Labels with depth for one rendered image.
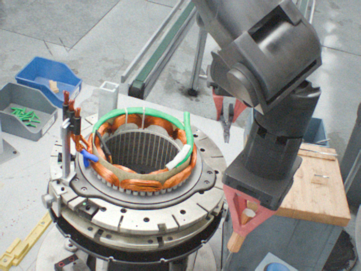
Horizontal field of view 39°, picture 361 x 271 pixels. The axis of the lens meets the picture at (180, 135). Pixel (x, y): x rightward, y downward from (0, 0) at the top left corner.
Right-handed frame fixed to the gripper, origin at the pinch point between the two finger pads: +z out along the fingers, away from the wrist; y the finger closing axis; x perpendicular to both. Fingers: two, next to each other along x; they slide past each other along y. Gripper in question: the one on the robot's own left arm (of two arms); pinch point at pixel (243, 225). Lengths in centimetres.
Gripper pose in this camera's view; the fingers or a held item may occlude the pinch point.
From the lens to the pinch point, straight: 63.6
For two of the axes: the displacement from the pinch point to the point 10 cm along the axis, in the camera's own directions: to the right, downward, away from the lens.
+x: 8.7, 4.0, -3.0
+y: -4.5, 3.8, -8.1
